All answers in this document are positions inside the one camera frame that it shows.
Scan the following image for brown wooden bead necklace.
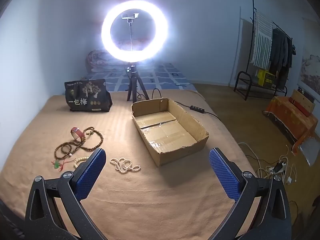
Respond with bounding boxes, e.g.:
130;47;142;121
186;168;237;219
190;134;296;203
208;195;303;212
54;127;103;160

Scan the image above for black tripod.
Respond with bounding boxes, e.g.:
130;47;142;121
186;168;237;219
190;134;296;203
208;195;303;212
126;65;150;102

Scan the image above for wooden board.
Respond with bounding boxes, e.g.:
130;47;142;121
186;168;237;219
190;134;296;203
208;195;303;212
291;89;315;117

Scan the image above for folded floral quilt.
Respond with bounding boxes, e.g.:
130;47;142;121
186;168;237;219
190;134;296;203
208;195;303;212
86;50;130;73

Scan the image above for white power strip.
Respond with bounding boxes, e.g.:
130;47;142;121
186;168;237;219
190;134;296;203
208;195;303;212
265;162;288;178

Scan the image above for orange cloth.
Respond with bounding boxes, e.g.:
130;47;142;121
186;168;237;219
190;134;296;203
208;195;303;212
262;95;318;155

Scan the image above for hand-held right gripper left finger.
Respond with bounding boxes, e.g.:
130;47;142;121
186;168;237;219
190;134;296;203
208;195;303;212
25;148;107;240

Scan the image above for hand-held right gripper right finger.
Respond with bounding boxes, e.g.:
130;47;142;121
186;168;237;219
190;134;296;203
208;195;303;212
209;147;292;240

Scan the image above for phone holder on pole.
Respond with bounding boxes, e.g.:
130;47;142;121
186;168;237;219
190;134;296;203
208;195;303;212
122;12;139;53

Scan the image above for yellow box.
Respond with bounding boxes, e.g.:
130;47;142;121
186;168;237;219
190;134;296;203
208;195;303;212
257;69;274;88

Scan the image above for cardboard box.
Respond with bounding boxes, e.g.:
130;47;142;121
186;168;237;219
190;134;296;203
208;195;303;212
131;98;209;167

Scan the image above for white small bead necklace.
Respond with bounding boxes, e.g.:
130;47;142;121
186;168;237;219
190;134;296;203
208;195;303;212
110;157;141;173

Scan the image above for power strip with cables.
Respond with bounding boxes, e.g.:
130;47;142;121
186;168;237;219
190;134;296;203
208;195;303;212
236;142;298;185

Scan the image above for black clothes rack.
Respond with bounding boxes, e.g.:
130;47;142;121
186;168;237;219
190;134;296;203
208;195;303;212
234;0;294;100

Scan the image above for black snack bag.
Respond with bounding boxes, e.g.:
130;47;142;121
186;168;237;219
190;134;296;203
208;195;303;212
64;79;112;112

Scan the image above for dark hanging clothes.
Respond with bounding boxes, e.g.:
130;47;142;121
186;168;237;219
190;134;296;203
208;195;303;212
269;27;297;80

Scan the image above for green jade pendant red cord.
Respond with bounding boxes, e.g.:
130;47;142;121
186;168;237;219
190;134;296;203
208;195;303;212
51;157;75;172

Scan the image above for striped towel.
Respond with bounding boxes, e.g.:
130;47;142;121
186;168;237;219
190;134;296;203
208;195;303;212
252;10;274;68

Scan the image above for wall poster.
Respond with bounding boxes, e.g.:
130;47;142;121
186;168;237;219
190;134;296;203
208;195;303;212
297;41;320;95

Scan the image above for black cable with inline remote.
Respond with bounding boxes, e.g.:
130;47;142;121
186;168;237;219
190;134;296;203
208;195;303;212
136;88;218;118

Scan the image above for blue patterned bedsheet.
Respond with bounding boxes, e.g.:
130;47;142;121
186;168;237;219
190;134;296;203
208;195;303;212
80;61;197;92

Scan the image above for white ring light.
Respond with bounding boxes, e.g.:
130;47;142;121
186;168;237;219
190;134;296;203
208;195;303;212
101;0;168;62

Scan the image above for white large bead bracelet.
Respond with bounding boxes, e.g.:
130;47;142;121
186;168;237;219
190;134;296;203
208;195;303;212
73;156;90;169

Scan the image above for silver bag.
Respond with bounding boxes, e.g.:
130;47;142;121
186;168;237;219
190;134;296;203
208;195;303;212
299;136;320;167

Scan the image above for red bracelet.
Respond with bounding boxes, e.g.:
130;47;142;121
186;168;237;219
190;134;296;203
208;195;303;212
70;127;85;142

